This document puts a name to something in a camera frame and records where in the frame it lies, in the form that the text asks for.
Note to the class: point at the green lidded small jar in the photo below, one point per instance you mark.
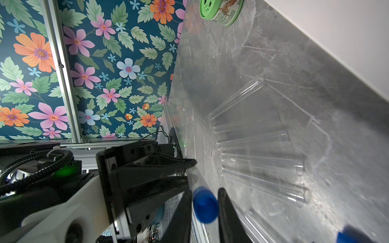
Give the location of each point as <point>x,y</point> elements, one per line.
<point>223,12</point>

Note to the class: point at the test tube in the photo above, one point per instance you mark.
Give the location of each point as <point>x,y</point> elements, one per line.
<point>250,88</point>
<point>265,163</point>
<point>257,229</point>
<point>285,192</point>
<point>264,124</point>
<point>278,136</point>

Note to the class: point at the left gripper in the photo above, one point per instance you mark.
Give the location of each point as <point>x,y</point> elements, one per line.
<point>134,181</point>

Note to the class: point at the blue stopper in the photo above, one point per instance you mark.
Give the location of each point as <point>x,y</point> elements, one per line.
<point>344,238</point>
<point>205,205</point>

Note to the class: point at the white rectangular plastic box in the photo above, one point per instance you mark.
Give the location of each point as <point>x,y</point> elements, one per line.
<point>355,33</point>

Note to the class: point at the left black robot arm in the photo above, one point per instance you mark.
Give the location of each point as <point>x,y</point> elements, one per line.
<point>43,200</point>

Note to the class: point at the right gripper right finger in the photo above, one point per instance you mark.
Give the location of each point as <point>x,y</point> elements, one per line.
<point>230,227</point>

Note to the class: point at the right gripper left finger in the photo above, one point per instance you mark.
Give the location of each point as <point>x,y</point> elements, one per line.
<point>179,228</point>

